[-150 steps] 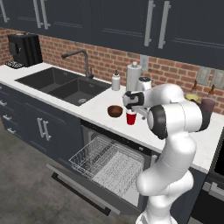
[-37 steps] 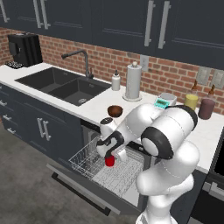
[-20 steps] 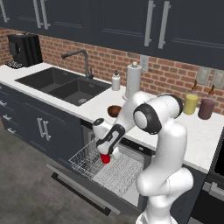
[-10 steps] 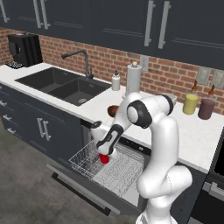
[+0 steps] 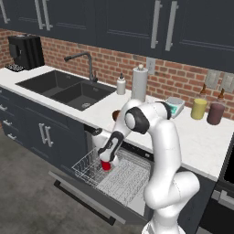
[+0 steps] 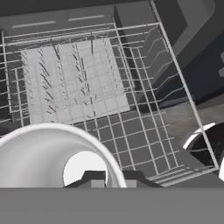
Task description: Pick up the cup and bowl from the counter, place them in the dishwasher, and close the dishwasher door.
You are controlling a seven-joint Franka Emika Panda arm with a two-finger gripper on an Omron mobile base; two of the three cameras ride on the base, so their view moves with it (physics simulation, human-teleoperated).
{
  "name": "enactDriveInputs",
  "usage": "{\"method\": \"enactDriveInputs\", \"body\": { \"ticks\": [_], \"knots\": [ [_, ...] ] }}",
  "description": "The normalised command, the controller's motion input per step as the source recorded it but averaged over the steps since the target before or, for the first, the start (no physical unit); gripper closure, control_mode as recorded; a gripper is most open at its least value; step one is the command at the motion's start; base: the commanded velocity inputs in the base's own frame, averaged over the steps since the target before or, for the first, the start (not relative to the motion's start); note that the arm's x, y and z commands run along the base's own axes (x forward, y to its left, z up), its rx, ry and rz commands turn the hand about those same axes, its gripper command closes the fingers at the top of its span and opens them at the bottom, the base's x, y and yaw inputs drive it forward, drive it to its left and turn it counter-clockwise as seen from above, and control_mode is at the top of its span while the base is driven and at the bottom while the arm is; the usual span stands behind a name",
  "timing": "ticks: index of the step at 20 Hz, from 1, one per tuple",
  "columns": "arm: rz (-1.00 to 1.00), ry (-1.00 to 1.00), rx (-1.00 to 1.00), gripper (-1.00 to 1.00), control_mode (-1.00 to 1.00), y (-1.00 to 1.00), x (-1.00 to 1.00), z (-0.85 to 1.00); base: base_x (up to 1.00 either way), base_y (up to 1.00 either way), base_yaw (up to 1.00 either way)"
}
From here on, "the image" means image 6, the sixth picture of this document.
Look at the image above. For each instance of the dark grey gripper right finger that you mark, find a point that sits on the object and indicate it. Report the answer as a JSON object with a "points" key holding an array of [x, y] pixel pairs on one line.
{"points": [[137, 176]]}

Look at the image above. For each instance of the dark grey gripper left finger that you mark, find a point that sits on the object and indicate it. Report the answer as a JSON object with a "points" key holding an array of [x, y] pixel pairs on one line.
{"points": [[94, 176]]}

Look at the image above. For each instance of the white cup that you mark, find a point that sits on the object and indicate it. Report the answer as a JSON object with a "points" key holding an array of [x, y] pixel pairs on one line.
{"points": [[35, 157]]}

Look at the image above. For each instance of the white bowl with black inside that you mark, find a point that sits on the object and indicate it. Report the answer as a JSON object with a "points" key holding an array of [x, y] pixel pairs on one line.
{"points": [[194, 137]]}

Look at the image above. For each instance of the dark grey dishwasher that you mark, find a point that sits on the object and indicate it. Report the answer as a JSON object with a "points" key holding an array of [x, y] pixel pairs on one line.
{"points": [[132, 14]]}

